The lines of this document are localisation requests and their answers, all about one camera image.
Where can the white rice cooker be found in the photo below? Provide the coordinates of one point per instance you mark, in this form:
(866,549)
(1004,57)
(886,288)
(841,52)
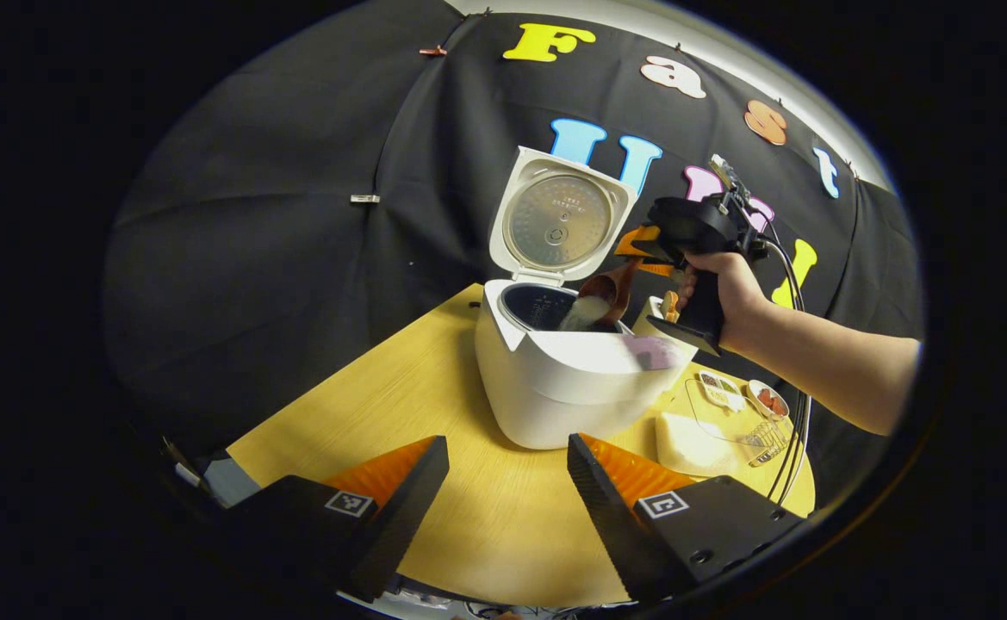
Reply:
(555,387)

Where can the white divided bean dish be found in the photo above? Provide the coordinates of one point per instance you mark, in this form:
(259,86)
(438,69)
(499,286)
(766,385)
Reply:
(718,389)

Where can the clear rice container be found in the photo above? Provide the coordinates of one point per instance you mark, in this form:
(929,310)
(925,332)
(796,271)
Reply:
(710,405)

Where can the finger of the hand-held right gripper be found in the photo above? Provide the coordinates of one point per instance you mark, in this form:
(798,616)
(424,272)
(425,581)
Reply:
(656,269)
(634,241)

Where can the brown wooden spoon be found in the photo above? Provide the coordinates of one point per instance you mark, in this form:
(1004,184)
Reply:
(615,288)

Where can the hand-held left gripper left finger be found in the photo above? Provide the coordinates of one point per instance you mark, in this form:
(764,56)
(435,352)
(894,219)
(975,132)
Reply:
(404,525)

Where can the white rice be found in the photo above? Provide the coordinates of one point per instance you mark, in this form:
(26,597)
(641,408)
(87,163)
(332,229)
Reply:
(693,448)

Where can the red cloth clip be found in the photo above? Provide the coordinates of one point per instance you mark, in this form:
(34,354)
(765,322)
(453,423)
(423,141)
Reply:
(433,51)

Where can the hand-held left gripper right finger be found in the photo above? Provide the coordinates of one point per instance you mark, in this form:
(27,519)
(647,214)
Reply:
(606,517)

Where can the pale grey object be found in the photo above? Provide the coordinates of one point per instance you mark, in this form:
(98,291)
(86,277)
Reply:
(232,478)

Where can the black backdrop cloth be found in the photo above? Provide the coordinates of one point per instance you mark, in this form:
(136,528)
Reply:
(253,215)

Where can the round white plate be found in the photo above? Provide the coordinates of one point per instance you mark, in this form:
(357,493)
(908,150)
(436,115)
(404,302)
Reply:
(755,405)

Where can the bread slice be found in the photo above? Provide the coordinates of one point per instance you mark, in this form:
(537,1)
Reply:
(668,306)

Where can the red meat slices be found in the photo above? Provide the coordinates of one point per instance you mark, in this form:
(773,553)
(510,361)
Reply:
(772,401)

